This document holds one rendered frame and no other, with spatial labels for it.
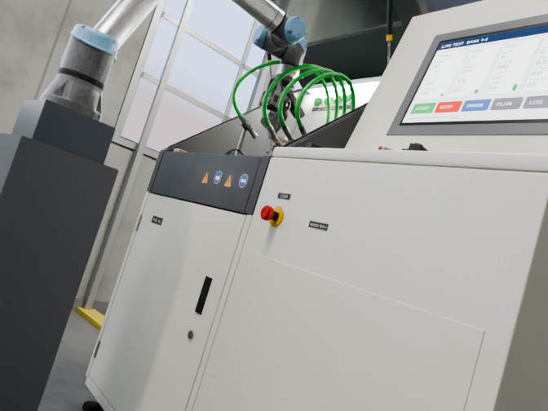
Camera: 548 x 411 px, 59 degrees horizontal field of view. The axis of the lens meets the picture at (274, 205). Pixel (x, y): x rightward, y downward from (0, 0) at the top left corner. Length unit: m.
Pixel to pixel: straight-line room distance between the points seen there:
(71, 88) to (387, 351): 0.95
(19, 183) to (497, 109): 1.09
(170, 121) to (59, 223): 2.20
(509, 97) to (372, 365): 0.68
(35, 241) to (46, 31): 2.01
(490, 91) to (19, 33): 2.46
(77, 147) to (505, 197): 0.95
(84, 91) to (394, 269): 0.86
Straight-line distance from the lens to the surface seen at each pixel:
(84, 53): 1.35
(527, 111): 1.20
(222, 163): 1.45
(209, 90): 3.56
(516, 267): 0.80
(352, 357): 0.93
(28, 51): 3.08
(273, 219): 1.16
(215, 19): 3.65
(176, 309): 1.46
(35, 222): 1.24
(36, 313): 1.30
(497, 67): 1.33
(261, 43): 1.71
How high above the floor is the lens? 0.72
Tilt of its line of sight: 5 degrees up
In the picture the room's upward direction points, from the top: 17 degrees clockwise
